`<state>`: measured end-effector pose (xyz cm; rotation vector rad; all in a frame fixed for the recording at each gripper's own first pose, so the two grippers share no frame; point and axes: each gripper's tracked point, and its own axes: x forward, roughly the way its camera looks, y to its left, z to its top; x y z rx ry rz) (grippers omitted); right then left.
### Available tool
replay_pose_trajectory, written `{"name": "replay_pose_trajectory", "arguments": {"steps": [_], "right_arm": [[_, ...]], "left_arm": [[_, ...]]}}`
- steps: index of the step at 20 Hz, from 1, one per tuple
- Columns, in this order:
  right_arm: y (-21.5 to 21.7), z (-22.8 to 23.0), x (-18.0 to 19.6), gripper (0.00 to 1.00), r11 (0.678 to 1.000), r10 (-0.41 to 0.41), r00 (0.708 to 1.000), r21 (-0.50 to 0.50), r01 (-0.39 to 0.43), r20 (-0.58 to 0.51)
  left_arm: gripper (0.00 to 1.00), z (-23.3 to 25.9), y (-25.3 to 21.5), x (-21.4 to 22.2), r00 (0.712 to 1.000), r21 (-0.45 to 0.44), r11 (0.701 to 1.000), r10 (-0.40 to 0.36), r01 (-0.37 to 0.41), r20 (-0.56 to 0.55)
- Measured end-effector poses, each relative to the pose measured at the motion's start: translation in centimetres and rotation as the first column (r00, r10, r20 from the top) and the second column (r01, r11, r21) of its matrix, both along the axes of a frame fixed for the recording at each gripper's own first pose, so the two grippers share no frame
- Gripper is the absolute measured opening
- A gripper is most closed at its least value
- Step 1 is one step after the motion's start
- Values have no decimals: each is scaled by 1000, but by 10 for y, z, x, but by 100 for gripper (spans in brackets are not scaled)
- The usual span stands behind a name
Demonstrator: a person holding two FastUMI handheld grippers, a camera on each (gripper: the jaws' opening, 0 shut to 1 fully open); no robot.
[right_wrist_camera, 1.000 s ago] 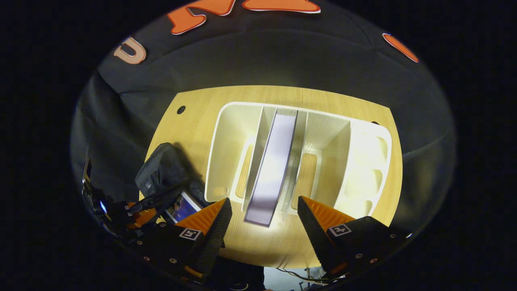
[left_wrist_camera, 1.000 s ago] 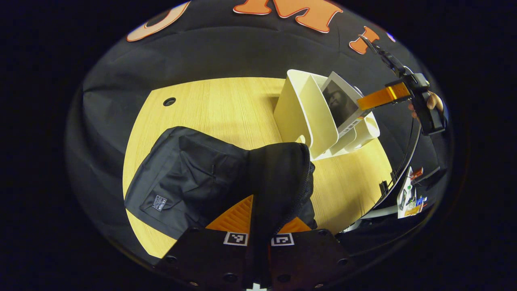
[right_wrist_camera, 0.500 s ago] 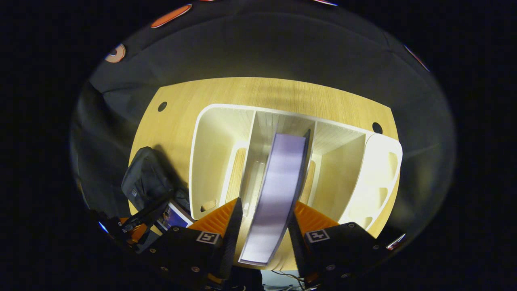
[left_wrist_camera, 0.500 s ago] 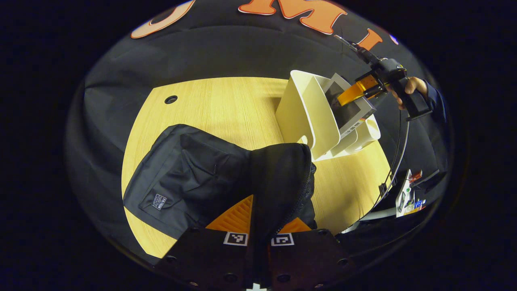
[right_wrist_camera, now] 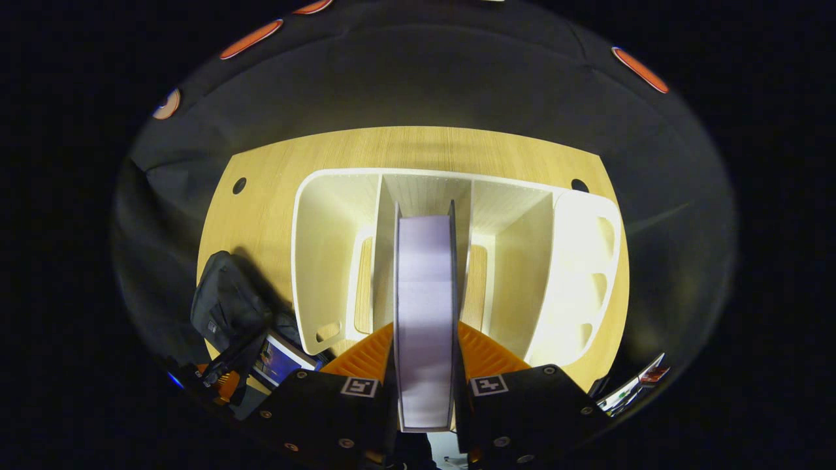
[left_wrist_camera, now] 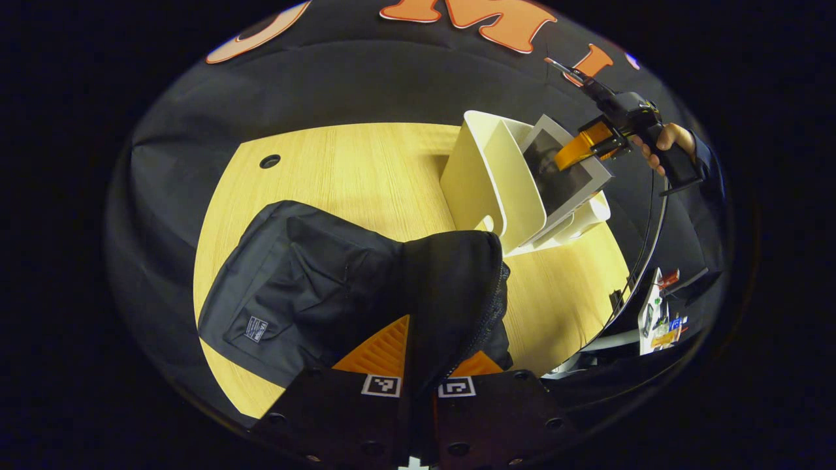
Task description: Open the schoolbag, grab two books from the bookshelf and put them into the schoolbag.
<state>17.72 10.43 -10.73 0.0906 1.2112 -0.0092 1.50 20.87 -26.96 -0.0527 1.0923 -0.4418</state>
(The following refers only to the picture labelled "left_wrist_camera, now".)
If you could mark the small red desk item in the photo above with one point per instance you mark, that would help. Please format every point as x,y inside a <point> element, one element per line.
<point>669,279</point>

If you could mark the small black table clamp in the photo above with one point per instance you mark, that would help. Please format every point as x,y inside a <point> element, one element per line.
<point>616,300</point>

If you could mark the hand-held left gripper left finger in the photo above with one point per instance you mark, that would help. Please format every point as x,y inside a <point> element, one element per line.
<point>339,424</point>

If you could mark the white plastic bookshelf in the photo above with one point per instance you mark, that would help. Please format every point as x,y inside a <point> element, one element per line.
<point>486,183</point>

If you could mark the small blue box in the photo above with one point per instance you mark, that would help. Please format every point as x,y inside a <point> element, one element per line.
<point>676,323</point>

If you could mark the white side desk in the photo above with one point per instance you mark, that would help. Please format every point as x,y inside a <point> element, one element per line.
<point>653,287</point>

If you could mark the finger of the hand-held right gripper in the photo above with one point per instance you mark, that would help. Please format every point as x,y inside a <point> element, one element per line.
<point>578,147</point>

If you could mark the round black table grommet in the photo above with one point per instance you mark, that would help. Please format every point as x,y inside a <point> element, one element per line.
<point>270,161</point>

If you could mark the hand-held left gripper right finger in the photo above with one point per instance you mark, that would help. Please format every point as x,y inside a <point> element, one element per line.
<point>496,418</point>

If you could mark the orange packet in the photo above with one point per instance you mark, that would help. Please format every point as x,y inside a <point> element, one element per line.
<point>665,338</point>

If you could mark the portrait cover white book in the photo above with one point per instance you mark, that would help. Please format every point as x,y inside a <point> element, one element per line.
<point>575,186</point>

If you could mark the black schoolbag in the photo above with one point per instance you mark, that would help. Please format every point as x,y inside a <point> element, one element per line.
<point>313,281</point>

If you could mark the black monitor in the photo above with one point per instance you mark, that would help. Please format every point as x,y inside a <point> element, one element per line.
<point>689,282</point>

